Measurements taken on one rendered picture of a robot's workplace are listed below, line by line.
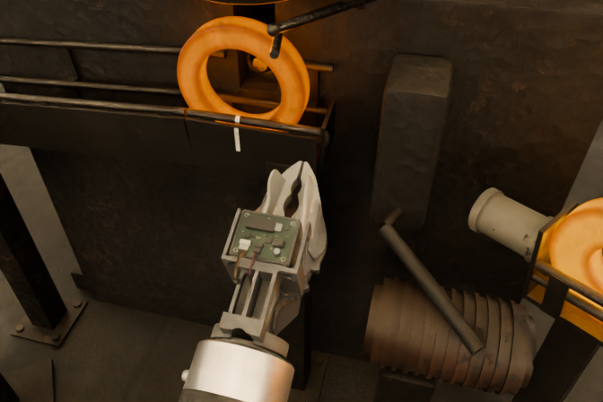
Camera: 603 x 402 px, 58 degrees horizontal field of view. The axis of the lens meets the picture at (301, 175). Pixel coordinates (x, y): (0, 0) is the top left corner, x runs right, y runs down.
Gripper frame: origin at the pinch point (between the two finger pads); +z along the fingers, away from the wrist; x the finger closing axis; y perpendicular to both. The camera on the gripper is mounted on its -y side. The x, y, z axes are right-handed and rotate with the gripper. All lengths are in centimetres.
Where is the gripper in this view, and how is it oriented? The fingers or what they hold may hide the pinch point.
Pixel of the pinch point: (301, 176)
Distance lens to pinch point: 60.7
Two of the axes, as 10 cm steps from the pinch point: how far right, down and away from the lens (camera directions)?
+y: -0.8, -5.1, -8.5
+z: 2.4, -8.4, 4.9
